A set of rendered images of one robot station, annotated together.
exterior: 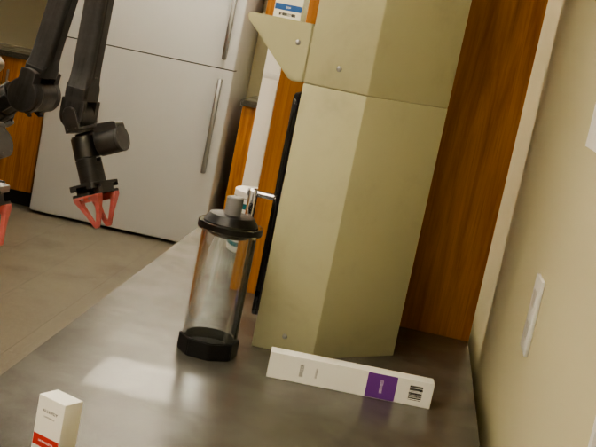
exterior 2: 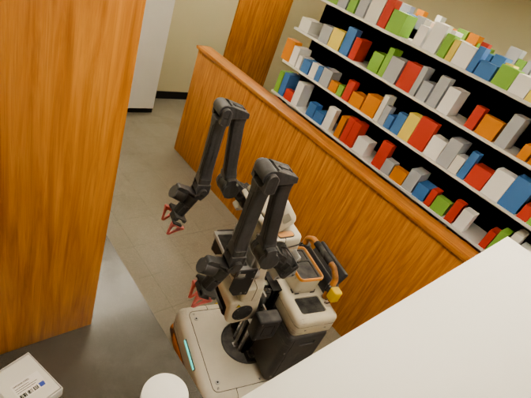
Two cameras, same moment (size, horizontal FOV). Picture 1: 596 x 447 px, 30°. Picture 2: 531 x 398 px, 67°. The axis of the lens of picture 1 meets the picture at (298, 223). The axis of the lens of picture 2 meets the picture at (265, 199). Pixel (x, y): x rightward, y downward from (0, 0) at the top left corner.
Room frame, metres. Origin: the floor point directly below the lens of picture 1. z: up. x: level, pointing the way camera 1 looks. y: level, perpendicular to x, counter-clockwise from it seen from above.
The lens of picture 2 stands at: (3.08, -0.40, 2.18)
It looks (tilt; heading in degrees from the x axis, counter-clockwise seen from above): 31 degrees down; 123
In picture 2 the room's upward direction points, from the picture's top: 23 degrees clockwise
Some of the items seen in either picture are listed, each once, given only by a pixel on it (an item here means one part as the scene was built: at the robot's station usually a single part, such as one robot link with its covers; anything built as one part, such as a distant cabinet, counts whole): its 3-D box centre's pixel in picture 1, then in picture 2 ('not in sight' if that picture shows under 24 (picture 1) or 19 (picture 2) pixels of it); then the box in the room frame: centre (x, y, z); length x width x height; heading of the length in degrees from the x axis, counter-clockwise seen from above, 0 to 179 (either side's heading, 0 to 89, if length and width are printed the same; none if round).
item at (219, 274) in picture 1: (219, 284); not in sight; (1.81, 0.11, 1.06); 0.11 x 0.11 x 0.21
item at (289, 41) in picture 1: (287, 47); not in sight; (2.06, 0.08, 1.46); 0.32 x 0.12 x 0.10; 175
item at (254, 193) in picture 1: (258, 213); not in sight; (1.95, 0.07, 1.17); 0.05 x 0.03 x 0.10; 85
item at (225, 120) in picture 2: not in sight; (211, 151); (2.04, 0.67, 1.40); 0.11 x 0.06 x 0.43; 160
